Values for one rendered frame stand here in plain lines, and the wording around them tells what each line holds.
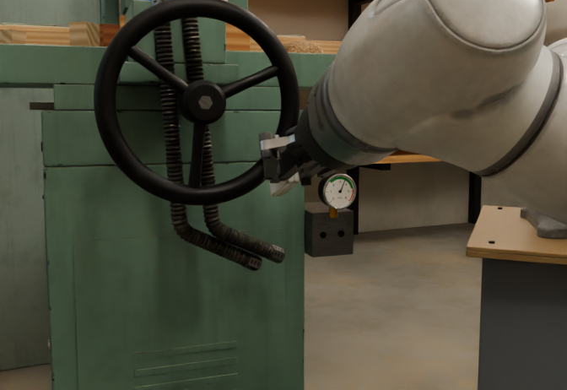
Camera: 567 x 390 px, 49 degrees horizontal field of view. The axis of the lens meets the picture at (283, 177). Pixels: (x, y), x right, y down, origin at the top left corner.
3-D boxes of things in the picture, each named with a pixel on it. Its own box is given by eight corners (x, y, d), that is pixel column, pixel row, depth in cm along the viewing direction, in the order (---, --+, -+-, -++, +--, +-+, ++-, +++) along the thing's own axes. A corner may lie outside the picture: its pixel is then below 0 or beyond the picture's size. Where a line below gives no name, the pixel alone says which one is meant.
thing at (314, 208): (312, 257, 109) (312, 213, 108) (289, 243, 121) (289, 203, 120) (356, 254, 112) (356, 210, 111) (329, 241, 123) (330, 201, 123)
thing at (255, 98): (54, 110, 97) (53, 83, 96) (57, 110, 117) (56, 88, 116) (294, 110, 109) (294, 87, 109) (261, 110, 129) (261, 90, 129)
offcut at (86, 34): (69, 46, 99) (68, 22, 98) (83, 49, 102) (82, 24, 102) (87, 46, 98) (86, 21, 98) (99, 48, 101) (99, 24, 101)
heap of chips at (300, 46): (287, 52, 109) (287, 36, 109) (266, 58, 121) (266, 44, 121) (331, 54, 112) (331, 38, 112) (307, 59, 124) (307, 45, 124)
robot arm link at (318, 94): (319, 40, 49) (295, 71, 54) (333, 150, 47) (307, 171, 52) (420, 45, 52) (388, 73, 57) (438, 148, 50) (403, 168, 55)
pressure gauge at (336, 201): (323, 221, 106) (323, 174, 105) (315, 217, 110) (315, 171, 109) (356, 219, 108) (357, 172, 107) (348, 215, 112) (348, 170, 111)
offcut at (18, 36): (7, 51, 107) (6, 32, 106) (27, 51, 105) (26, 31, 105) (-9, 49, 103) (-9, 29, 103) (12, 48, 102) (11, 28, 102)
